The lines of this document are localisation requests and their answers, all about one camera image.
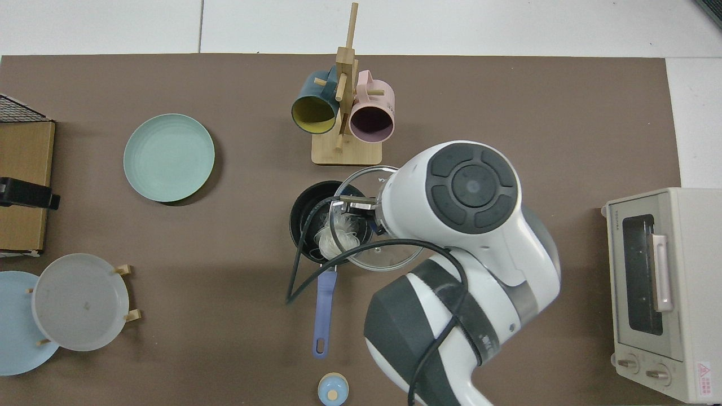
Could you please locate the teal plate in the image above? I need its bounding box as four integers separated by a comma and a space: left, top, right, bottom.
123, 113, 216, 203

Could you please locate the dark blue cup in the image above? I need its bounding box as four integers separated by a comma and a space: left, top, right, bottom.
291, 69, 340, 135

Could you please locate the wooden plate rack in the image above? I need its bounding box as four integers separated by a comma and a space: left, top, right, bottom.
25, 264, 142, 346

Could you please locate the wire basket with wooden floor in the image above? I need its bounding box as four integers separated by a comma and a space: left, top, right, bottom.
0, 93, 57, 258

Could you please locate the small blue round thing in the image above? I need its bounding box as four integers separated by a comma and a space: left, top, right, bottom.
318, 372, 349, 405

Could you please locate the glass lid with blue knob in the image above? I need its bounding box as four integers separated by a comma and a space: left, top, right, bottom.
331, 165, 425, 272

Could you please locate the pale toaster oven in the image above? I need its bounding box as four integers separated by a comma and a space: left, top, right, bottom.
601, 187, 722, 404

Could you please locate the white vermicelli bundle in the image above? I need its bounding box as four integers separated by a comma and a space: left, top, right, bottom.
313, 211, 362, 261

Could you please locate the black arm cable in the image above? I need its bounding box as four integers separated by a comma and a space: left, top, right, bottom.
285, 195, 486, 406

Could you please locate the wooden cup stand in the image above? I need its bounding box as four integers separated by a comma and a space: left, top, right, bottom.
311, 2, 383, 166

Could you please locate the grey plate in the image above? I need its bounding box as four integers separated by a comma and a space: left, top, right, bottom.
31, 253, 130, 352

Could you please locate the black pot with blue handle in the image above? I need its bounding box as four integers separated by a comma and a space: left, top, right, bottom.
289, 180, 376, 359

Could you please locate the light blue plate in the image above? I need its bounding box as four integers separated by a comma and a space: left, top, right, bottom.
0, 271, 60, 376

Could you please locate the pink cup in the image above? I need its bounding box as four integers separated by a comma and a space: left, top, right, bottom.
349, 70, 395, 143

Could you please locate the brown table cloth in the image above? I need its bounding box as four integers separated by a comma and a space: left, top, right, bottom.
0, 54, 682, 406

